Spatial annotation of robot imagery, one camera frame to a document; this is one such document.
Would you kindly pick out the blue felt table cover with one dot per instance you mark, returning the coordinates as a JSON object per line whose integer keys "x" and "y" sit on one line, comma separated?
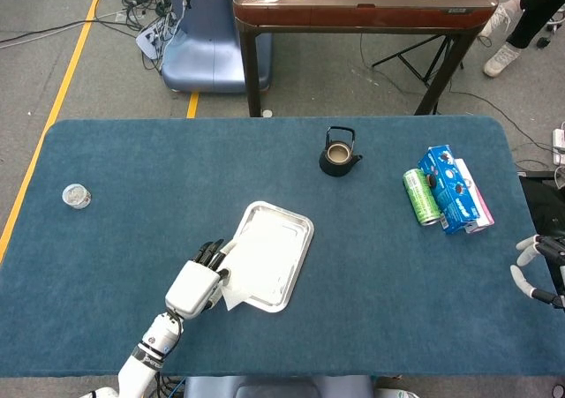
{"x": 375, "y": 283}

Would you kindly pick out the brown mahjong table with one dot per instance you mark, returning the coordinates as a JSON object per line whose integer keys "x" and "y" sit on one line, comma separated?
{"x": 353, "y": 14}

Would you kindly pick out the black tripod stand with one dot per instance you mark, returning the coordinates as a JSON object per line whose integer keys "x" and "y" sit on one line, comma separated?
{"x": 412, "y": 62}

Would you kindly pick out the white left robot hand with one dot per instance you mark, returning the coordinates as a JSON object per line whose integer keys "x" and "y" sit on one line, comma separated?
{"x": 194, "y": 287}

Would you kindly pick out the green drink can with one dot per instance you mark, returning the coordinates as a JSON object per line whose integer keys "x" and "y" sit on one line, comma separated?
{"x": 421, "y": 197}

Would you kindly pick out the blue Oreo cookie box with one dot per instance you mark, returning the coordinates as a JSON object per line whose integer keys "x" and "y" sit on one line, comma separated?
{"x": 452, "y": 195}

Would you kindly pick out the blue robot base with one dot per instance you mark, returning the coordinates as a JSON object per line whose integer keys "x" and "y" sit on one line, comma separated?
{"x": 207, "y": 40}

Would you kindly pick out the pink and white box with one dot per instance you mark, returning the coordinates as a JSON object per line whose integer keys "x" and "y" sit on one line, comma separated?
{"x": 483, "y": 210}

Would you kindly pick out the grey blue robot torso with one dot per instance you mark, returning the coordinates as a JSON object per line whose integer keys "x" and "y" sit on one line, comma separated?
{"x": 273, "y": 387}

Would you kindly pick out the silver metal tray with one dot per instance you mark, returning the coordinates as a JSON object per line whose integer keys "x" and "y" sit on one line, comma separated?
{"x": 291, "y": 235}

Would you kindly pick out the white paper sheet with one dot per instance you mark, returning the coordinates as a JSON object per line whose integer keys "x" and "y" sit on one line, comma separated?
{"x": 249, "y": 270}

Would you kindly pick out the black cast iron teapot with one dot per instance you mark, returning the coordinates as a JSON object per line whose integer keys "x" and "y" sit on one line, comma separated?
{"x": 337, "y": 164}

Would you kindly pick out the small white plastic cup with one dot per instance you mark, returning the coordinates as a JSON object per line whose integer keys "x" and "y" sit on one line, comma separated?
{"x": 77, "y": 196}

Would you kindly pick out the person in black clothes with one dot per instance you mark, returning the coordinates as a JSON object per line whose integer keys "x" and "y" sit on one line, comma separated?
{"x": 536, "y": 14}

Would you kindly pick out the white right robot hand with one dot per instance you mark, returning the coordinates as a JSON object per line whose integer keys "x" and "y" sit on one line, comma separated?
{"x": 556, "y": 252}

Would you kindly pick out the white sneaker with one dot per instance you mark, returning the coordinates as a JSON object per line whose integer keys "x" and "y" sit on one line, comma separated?
{"x": 501, "y": 16}
{"x": 499, "y": 60}

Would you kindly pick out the white power strip with plugs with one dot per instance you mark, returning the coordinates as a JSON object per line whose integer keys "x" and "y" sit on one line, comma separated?
{"x": 152, "y": 36}

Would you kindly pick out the white bottle cap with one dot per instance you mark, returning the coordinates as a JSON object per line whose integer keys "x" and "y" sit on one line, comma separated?
{"x": 267, "y": 113}

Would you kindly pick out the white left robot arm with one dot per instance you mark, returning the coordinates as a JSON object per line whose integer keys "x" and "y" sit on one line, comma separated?
{"x": 150, "y": 354}

